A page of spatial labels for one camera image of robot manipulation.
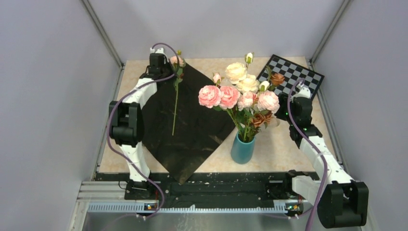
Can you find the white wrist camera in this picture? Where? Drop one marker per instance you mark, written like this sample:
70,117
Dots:
159,50
303,91

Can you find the teal ceramic vase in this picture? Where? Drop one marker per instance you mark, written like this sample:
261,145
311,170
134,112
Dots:
242,152

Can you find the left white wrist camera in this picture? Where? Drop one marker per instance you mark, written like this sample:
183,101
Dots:
159,50

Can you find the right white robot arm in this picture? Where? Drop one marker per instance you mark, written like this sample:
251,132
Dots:
337,199

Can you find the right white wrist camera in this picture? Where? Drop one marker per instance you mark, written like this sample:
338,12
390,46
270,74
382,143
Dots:
303,91

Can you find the orange rose stem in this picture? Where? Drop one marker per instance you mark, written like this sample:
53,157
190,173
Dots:
265,104

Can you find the black white checkerboard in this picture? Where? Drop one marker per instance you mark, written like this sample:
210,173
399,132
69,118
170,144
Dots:
291,72

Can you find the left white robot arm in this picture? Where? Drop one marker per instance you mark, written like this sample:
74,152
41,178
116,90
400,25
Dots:
126,126

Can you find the large pink peony stem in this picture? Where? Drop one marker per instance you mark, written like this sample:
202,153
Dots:
231,100

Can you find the black wrapping sheet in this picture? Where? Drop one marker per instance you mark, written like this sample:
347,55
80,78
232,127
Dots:
180,133

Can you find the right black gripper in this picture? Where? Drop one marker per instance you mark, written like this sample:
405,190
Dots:
283,98

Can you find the light pink flower stem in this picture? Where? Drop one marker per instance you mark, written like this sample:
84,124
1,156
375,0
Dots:
244,114

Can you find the white flower stem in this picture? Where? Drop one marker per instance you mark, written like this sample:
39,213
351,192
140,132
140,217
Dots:
237,74

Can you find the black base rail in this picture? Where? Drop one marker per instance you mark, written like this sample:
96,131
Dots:
211,190

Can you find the peach flower stem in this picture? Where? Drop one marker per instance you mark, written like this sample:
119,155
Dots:
178,63

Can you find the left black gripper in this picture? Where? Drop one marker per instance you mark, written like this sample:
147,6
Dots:
169,66

